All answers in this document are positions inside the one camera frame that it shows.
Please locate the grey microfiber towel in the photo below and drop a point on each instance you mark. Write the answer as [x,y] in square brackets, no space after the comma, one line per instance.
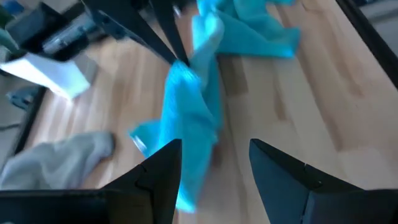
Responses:
[53,161]

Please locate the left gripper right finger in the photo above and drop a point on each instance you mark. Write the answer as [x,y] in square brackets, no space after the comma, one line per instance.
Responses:
[311,202]

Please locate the teal microfiber towel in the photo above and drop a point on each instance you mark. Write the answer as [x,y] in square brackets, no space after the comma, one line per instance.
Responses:
[255,34]
[186,124]

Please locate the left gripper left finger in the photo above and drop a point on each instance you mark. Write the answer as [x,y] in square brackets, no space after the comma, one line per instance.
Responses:
[93,207]

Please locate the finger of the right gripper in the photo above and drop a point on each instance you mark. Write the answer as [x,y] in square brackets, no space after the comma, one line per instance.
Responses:
[171,25]
[130,25]

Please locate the white faceted planter pot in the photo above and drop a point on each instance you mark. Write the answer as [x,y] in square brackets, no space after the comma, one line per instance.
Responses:
[53,74]

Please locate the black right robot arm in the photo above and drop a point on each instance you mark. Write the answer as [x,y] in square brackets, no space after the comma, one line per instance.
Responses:
[31,40]

